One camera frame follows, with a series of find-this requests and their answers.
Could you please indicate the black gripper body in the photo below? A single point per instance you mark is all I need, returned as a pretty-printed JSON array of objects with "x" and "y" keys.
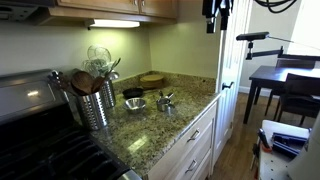
[{"x": 212, "y": 8}]

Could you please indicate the large steel measuring cup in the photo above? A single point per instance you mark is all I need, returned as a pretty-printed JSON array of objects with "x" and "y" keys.
[{"x": 164, "y": 101}]

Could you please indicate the small steel measuring cup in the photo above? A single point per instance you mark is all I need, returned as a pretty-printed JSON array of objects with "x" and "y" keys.
[{"x": 169, "y": 109}]

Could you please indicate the dark wooden dining table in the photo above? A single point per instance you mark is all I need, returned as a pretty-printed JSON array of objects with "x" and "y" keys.
[{"x": 270, "y": 77}]

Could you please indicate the round wooden board stack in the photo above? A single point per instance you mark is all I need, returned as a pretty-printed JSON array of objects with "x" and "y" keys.
[{"x": 152, "y": 81}]

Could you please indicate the dark wooden chair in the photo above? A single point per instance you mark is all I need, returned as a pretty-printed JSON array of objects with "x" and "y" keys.
[{"x": 300, "y": 97}]

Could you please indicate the black cast iron skillet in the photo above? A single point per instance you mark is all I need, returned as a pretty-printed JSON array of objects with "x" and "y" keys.
[{"x": 132, "y": 93}]

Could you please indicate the steel mixing bowl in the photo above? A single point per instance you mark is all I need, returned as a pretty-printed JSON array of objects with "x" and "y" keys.
[{"x": 134, "y": 105}]

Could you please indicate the under-cabinet light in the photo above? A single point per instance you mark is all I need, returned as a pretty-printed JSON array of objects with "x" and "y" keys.
[{"x": 104, "y": 23}]

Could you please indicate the rear perforated steel utensil holder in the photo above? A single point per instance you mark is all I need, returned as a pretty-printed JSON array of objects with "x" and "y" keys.
[{"x": 108, "y": 94}]

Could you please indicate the perforated steel utensil holder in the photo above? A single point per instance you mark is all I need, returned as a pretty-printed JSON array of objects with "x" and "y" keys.
[
  {"x": 92, "y": 111},
  {"x": 108, "y": 94}
]

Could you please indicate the white cart with tools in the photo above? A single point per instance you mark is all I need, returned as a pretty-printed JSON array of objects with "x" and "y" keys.
[{"x": 277, "y": 145}]

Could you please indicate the white lower cabinet drawers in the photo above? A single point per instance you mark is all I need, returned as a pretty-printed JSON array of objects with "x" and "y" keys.
[{"x": 189, "y": 158}]

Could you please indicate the wooden spoons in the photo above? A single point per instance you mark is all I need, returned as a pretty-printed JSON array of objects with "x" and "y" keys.
[{"x": 83, "y": 81}]

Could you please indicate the wooden upper cabinets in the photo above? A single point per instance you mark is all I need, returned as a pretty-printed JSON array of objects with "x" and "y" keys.
[{"x": 81, "y": 12}]

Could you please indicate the front perforated steel utensil holder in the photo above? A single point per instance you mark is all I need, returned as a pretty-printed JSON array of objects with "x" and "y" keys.
[{"x": 92, "y": 111}]

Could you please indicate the black gas stove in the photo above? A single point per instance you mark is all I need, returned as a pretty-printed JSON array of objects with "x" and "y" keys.
[{"x": 40, "y": 140}]

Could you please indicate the white door with handle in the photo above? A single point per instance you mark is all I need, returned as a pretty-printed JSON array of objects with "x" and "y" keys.
[{"x": 231, "y": 56}]

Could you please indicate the black camera on stand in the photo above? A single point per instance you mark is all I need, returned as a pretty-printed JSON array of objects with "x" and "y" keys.
[{"x": 257, "y": 49}]

